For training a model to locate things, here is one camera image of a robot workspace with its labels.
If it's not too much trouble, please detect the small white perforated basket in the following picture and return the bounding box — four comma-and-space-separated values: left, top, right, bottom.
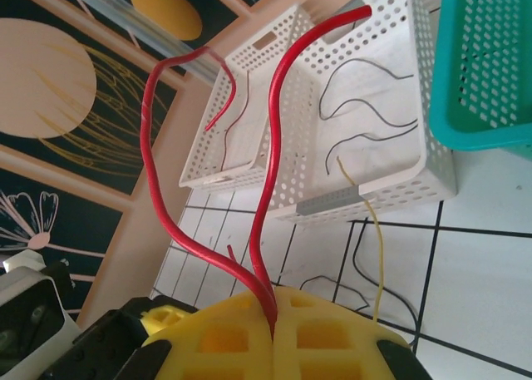
260, 0, 461, 225

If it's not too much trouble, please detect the yellow cable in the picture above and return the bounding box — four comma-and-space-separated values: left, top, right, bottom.
335, 155, 386, 328

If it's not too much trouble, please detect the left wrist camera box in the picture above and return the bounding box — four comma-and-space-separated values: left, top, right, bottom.
0, 249, 82, 380

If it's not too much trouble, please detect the black cable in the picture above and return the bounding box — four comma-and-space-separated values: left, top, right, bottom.
318, 57, 419, 128
298, 220, 419, 350
325, 121, 420, 176

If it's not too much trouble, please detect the red cable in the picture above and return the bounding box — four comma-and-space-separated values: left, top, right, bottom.
222, 70, 253, 177
140, 4, 373, 339

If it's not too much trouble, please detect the teal perforated basket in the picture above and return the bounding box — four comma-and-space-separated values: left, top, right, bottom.
429, 0, 532, 163

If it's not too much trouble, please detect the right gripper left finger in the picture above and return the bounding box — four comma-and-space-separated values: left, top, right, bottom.
120, 289, 276, 380

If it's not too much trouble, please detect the large white perforated basket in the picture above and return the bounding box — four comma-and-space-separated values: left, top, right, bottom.
177, 3, 311, 190

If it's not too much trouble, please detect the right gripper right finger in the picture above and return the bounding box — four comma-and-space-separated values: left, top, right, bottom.
272, 286, 432, 380

